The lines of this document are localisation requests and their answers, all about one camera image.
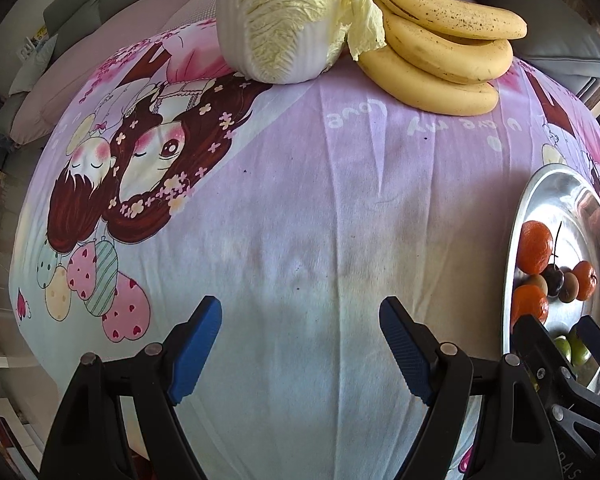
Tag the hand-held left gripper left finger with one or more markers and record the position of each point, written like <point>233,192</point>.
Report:
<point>195,350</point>

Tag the green mango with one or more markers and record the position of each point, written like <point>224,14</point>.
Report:
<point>580,351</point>

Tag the grey leather cushion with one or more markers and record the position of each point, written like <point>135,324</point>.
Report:
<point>565,30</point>

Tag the green apple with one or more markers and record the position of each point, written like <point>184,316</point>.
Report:
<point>562,349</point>

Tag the orange tangerine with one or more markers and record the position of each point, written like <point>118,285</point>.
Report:
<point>586,280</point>
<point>534,247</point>
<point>529,305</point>

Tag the small brown kiwi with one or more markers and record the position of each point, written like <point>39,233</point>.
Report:
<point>536,284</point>
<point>569,288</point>

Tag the printed cartoon blanket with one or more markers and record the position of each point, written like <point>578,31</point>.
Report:
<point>305,210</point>

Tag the pale blue cushion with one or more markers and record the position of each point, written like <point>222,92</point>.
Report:
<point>32,67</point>

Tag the round metal plate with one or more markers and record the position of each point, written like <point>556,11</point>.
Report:
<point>575,200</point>

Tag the pink mattress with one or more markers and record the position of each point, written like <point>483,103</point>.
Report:
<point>105,45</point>

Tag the napa cabbage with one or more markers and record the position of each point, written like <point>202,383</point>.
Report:
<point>280,15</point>

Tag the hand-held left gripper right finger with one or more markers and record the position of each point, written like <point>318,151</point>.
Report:
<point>405,350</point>

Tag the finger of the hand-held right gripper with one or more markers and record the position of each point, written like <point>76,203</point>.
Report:
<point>537,350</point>
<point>597,342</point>

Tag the dark cherry with long stem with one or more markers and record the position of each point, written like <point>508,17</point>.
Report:
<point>553,280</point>

